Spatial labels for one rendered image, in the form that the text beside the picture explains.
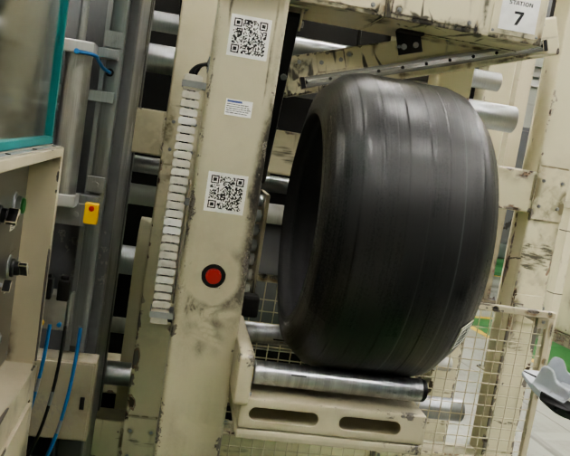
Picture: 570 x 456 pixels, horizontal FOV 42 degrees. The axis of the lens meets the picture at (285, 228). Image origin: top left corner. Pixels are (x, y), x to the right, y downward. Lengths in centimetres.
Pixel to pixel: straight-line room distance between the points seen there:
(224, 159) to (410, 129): 35
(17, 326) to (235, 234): 42
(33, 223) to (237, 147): 39
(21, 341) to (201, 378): 36
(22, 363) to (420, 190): 73
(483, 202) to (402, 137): 18
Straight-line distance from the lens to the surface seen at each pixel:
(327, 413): 143
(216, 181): 141
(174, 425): 152
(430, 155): 130
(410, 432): 149
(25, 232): 130
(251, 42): 142
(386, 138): 129
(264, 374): 141
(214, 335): 146
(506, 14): 183
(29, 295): 132
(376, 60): 187
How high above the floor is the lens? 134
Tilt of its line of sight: 7 degrees down
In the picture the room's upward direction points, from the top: 9 degrees clockwise
